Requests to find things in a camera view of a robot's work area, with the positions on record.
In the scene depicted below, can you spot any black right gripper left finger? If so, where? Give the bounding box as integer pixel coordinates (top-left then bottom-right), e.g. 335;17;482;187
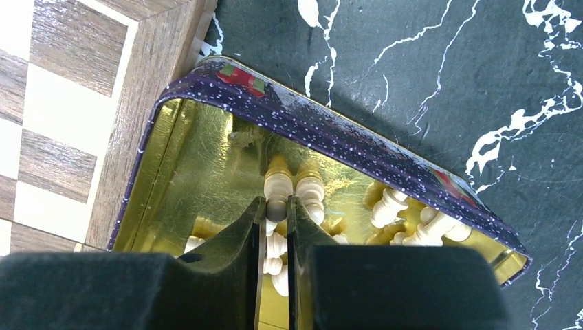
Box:
1;197;265;329

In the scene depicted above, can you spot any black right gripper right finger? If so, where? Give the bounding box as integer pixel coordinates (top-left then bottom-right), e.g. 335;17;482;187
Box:
287;197;510;329

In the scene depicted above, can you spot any white chess piece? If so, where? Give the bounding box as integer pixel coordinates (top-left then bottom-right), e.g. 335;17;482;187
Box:
263;155;294;223

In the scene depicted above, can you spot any white pieces pile in tin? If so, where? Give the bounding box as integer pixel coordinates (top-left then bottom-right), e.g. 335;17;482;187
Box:
181;159;474;297

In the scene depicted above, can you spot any gold tin with white pieces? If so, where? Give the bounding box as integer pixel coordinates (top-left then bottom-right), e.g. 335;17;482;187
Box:
104;56;529;329

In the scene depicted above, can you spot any wooden chess board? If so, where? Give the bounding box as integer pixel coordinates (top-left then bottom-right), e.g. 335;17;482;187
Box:
1;1;217;255

